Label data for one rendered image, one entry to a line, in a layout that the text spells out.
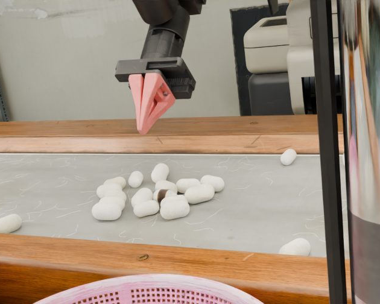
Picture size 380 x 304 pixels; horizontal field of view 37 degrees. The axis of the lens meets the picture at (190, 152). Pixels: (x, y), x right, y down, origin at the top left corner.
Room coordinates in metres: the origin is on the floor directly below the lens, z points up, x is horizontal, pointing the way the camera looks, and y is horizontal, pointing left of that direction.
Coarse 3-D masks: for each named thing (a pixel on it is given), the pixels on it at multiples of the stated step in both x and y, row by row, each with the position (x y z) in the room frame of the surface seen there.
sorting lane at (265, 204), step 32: (0, 160) 0.92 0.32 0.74; (32, 160) 0.89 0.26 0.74; (64, 160) 0.87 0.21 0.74; (96, 160) 0.84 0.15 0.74; (128, 160) 0.82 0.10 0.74; (160, 160) 0.80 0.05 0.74; (192, 160) 0.78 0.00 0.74; (224, 160) 0.76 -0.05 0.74; (256, 160) 0.74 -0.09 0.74; (0, 192) 0.77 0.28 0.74; (32, 192) 0.75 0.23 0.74; (64, 192) 0.73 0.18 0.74; (96, 192) 0.71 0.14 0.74; (128, 192) 0.69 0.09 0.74; (224, 192) 0.65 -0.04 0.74; (256, 192) 0.63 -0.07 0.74; (288, 192) 0.62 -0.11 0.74; (320, 192) 0.61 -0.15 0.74; (32, 224) 0.64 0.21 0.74; (64, 224) 0.62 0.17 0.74; (96, 224) 0.61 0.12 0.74; (128, 224) 0.60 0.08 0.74; (160, 224) 0.59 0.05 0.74; (192, 224) 0.57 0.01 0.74; (224, 224) 0.56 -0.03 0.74; (256, 224) 0.55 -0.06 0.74; (288, 224) 0.54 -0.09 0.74; (320, 224) 0.53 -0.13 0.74; (320, 256) 0.47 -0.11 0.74
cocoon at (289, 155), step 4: (288, 152) 0.71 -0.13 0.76; (292, 152) 0.71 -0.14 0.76; (284, 156) 0.70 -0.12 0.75; (288, 156) 0.70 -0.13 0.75; (292, 156) 0.70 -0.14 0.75; (296, 156) 0.72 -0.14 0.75; (280, 160) 0.71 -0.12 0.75; (284, 160) 0.70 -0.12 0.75; (288, 160) 0.70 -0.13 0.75; (292, 160) 0.70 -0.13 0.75; (284, 164) 0.70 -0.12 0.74; (288, 164) 0.70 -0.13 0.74
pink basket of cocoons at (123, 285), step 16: (80, 288) 0.43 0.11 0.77; (96, 288) 0.43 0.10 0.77; (112, 288) 0.43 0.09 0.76; (128, 288) 0.43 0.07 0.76; (144, 288) 0.43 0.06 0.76; (160, 288) 0.42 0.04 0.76; (176, 288) 0.42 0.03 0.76; (192, 288) 0.41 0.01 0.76; (208, 288) 0.40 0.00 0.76; (224, 288) 0.39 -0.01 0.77
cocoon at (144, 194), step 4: (144, 188) 0.65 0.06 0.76; (136, 192) 0.64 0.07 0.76; (140, 192) 0.64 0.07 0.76; (144, 192) 0.64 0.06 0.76; (148, 192) 0.64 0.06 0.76; (152, 192) 0.65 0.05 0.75; (136, 196) 0.63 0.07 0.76; (140, 196) 0.63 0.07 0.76; (144, 196) 0.63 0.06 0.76; (148, 196) 0.64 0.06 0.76; (152, 196) 0.64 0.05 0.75; (132, 200) 0.63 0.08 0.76; (136, 200) 0.63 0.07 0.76; (140, 200) 0.62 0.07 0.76; (144, 200) 0.63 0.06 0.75; (148, 200) 0.63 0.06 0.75; (132, 204) 0.63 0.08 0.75
